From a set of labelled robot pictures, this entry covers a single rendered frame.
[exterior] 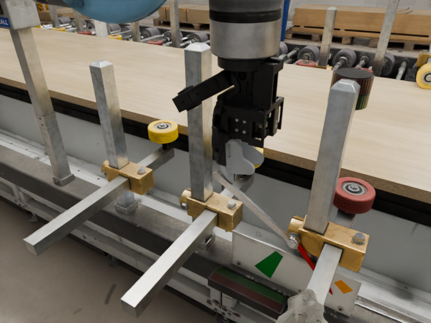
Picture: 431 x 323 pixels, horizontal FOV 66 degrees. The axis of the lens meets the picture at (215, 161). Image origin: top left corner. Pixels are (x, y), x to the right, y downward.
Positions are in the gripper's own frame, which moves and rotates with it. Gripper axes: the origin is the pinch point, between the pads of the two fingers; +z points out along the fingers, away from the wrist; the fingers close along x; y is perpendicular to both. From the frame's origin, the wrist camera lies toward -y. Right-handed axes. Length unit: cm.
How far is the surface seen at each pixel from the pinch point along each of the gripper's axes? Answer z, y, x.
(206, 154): 2.4, -8.8, 7.1
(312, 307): 10.2, 18.7, -10.1
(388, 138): 8, 22, 46
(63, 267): 97, -99, 15
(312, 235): 11.5, 14.4, 5.1
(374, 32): 79, -46, 602
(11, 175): 31, -85, 3
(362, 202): 8.1, 20.6, 14.5
